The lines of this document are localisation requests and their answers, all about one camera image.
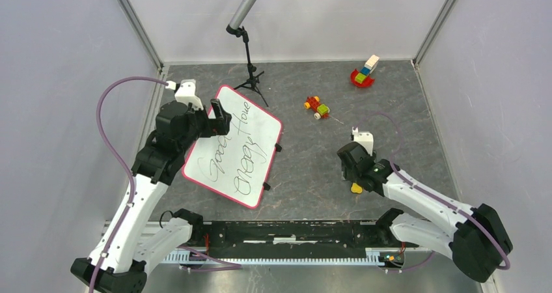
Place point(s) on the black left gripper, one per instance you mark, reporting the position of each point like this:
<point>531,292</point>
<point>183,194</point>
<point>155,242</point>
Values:
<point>220,125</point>

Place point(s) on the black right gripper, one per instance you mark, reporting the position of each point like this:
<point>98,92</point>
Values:
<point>346,174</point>

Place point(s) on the yellow bone shaped eraser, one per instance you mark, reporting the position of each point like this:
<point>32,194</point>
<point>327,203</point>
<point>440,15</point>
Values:
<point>356,189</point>

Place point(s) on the pink framed whiteboard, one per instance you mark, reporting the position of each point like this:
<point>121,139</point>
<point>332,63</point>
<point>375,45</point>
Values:
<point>236,165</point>

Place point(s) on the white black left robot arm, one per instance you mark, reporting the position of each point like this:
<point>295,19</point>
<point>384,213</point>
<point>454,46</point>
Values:
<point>120,262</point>

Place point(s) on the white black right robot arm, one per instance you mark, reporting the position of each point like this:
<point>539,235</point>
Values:
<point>474,238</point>

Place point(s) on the black tripod microphone stand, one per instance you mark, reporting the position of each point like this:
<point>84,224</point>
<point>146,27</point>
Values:
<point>253,80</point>

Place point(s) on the red toy brick car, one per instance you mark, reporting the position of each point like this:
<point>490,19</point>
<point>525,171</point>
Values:
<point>321,111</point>

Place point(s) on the grey microphone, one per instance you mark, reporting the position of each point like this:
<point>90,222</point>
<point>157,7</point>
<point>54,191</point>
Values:
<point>239,15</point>

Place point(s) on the red toy brick boat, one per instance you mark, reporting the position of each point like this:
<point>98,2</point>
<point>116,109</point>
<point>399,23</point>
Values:
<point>362,78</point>

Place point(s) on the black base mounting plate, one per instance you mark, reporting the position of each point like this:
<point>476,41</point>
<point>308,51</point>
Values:
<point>292,239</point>

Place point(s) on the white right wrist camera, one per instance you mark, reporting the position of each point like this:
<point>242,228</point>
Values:
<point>364,138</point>

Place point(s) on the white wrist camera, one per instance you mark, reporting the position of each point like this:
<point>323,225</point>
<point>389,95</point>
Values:
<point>364,138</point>
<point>184,92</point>

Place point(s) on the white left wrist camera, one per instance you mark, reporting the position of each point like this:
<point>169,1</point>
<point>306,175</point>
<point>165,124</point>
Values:
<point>184,92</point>

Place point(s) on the white slotted cable duct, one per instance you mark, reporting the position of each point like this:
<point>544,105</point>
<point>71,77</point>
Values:
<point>369,258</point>

